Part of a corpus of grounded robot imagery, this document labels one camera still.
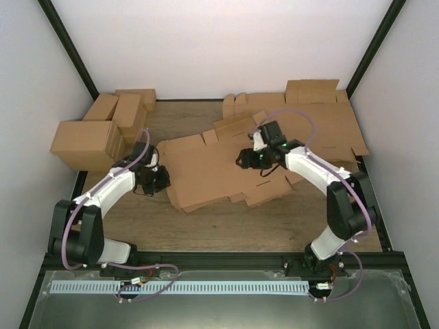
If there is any brown cardboard box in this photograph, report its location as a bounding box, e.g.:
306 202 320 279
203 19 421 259
157 112 302 213

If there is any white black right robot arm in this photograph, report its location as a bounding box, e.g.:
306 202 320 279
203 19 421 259
235 121 382 276

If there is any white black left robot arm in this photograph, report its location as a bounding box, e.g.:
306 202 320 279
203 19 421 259
47 142 171 277

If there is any large folded cardboard box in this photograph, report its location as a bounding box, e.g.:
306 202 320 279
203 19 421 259
50 121 126 172

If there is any small folded cardboard box rear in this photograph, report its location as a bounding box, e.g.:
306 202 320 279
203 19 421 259
114 88 156 112

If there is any stack of flat cardboard blanks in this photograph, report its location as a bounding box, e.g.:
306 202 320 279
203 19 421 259
222 80 369 162

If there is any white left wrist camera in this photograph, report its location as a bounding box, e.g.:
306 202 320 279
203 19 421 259
147 154 159 168

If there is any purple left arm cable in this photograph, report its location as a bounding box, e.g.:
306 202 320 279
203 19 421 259
61 128 181 304

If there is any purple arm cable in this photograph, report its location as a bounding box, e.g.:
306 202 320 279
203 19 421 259
248 108 375 303
61 128 181 304

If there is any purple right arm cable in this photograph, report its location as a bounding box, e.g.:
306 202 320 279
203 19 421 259
248 108 375 303

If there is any light blue slotted cable duct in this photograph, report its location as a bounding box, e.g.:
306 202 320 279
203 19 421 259
49 280 309 295

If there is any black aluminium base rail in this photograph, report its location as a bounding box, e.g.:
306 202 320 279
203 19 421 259
99 250 405 278

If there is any black right frame post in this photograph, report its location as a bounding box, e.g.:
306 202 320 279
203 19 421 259
346 0 406 99

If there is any black frame post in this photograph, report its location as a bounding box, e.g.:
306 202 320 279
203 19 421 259
346 0 406 99
37 0 99 100

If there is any black left frame post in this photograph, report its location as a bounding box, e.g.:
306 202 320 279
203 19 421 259
37 0 99 100

